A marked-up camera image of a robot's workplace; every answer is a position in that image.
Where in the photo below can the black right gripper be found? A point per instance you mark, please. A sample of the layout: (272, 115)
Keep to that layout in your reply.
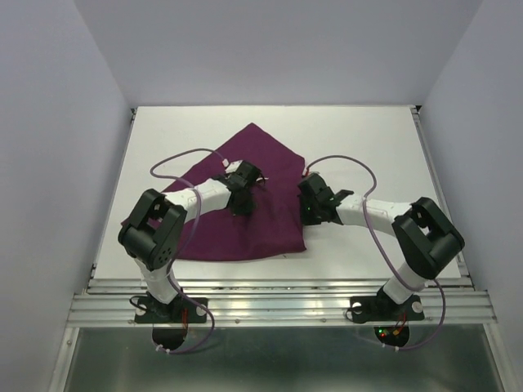
(307, 220)

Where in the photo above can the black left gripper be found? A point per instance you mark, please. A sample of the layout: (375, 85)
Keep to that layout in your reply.
(247, 208)

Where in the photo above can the purple cloth mat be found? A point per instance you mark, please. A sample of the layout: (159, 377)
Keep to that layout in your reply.
(275, 226)

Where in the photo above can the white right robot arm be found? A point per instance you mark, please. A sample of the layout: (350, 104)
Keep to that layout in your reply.
(427, 240)

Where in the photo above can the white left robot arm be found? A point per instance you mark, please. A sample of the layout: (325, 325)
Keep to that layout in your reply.
(151, 235)

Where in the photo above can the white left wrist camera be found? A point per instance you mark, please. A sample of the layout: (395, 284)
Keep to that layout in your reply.
(230, 167)

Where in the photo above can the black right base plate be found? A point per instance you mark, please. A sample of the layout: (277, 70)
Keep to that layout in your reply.
(391, 319)

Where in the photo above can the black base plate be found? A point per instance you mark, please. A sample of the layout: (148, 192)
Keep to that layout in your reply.
(391, 319)
(170, 321)

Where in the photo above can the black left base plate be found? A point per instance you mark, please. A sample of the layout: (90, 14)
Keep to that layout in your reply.
(170, 321)

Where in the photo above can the aluminium right side rail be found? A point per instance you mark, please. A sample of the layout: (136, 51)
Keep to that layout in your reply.
(461, 263)

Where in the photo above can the aluminium rail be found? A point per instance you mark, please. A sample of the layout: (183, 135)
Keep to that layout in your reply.
(277, 303)
(461, 263)

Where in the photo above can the aluminium front rail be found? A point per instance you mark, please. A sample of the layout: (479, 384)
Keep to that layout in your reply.
(277, 303)

